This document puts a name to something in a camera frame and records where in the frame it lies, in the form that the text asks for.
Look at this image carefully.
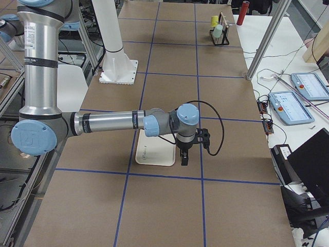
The black wire cup rack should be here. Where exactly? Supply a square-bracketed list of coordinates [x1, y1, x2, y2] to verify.
[209, 11, 230, 46]

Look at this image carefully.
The red cylinder bottle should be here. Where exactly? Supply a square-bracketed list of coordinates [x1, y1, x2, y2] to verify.
[236, 1, 250, 26]

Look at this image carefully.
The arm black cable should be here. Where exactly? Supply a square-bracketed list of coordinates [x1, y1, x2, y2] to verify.
[189, 100, 227, 156]

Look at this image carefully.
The black box on desk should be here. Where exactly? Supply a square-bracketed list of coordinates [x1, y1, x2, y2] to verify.
[270, 144, 301, 185]

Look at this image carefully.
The mint green cup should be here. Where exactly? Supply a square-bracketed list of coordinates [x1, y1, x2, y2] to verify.
[213, 24, 223, 39]

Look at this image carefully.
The near blue teach pendant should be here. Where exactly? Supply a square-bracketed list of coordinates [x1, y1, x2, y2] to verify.
[268, 91, 315, 126]

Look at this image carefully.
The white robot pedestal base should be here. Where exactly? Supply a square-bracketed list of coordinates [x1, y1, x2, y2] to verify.
[92, 0, 138, 84]

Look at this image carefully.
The aluminium frame post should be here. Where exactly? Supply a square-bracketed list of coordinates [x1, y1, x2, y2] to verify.
[246, 0, 291, 81]

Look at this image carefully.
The black laptop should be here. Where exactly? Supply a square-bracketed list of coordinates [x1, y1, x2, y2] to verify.
[288, 128, 328, 206]

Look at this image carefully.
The far blue teach pendant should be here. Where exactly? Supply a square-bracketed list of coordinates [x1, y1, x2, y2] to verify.
[291, 73, 328, 101]

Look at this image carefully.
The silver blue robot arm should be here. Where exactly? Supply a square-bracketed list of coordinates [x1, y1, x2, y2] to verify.
[11, 1, 200, 166]

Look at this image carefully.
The blue teach pendant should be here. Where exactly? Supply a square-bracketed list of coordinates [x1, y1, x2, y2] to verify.
[291, 73, 328, 101]
[268, 91, 315, 126]

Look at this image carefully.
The cream rabbit tray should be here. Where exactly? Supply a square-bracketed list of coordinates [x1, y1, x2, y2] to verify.
[135, 130, 176, 167]

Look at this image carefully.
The yellow cup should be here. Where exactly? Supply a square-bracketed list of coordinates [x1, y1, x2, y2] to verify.
[210, 15, 219, 28]

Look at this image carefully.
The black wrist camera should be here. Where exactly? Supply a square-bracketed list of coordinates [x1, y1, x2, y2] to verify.
[196, 128, 210, 150]

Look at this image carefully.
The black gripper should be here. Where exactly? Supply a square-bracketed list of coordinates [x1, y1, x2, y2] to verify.
[176, 140, 193, 166]

